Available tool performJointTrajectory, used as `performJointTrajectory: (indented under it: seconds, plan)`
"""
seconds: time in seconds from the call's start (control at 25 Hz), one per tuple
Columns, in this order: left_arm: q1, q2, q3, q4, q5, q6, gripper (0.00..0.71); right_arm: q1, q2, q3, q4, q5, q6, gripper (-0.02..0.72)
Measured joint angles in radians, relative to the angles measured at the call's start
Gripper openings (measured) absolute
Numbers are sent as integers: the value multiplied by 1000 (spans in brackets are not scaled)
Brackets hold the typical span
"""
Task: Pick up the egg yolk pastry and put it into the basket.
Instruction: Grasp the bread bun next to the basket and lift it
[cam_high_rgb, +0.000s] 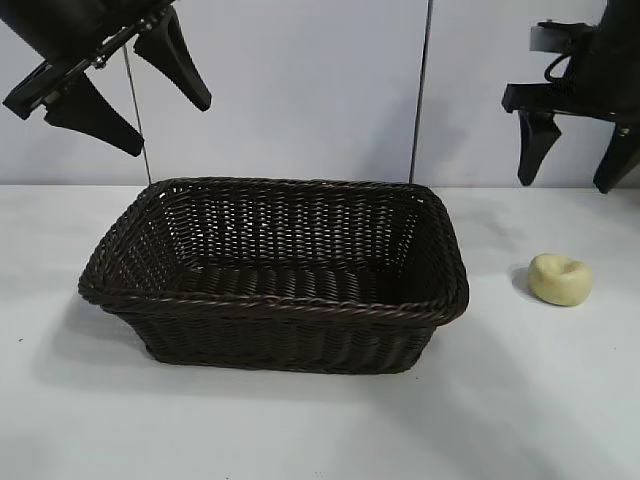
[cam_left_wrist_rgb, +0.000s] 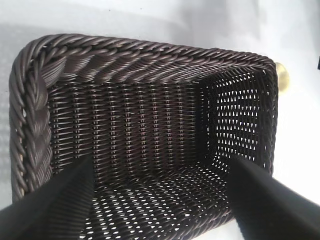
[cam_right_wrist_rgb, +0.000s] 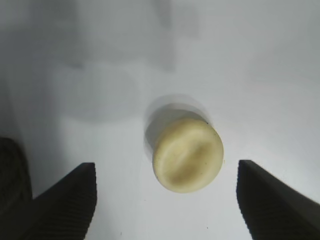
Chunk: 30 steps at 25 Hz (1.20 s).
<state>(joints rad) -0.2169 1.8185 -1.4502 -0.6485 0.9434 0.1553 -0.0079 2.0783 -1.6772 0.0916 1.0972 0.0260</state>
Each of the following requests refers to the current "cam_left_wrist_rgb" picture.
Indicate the dark brown woven basket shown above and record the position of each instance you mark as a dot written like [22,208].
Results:
[140,120]

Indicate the pale yellow egg yolk pastry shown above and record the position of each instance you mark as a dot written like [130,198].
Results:
[283,77]

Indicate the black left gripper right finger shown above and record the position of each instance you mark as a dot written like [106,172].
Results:
[270,210]

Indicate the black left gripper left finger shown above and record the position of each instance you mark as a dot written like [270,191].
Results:
[50,212]

